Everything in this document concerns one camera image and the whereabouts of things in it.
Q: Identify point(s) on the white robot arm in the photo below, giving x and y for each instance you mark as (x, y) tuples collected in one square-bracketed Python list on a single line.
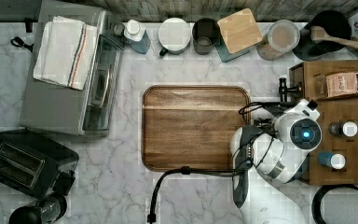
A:
[(279, 153)]

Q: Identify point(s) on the black drawer knob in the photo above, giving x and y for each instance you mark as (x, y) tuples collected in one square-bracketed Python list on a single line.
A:
[(284, 90)]

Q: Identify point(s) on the wooden drawer cabinet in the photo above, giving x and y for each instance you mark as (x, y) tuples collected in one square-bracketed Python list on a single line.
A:
[(331, 110)]

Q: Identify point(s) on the wooden cutting board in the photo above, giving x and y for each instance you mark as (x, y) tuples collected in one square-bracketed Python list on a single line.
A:
[(190, 126)]

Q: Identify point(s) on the white lidded mug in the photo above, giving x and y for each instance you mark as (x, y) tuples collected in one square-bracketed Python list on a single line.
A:
[(174, 36)]

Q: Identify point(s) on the dark metal cup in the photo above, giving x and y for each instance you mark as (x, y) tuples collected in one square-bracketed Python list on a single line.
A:
[(205, 33)]

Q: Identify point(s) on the blue white plastic bottle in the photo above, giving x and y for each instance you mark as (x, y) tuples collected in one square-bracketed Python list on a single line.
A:
[(137, 36)]

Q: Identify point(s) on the teal canister wooden lid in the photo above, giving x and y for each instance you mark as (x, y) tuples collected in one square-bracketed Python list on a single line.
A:
[(239, 35)]

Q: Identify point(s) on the clear jar plastic lid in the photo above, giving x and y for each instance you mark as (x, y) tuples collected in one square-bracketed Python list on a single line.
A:
[(282, 37)]

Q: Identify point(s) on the striped white dish towel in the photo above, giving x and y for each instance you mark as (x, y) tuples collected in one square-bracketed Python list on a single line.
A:
[(66, 53)]

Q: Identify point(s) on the wooden tea bag caddy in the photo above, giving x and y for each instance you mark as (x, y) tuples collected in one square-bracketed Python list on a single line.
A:
[(320, 87)]

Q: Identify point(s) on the black toaster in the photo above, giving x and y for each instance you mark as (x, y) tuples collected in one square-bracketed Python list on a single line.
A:
[(34, 164)]

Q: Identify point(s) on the wooden spoon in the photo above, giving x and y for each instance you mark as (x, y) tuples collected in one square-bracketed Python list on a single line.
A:
[(345, 40)]

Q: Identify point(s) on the black grinder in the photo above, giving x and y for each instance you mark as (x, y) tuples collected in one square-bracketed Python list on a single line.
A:
[(44, 211)]

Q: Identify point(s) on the brown tea bag packets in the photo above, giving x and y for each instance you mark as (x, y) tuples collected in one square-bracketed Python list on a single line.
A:
[(341, 84)]

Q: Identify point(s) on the blue shaker white lid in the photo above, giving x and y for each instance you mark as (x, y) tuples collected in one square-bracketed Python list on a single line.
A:
[(333, 160)]

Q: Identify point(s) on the grey shaker white lid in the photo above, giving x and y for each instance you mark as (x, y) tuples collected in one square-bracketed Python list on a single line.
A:
[(347, 128)]

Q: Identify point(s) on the black utensil pot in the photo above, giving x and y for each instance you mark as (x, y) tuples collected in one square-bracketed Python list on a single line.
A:
[(313, 42)]

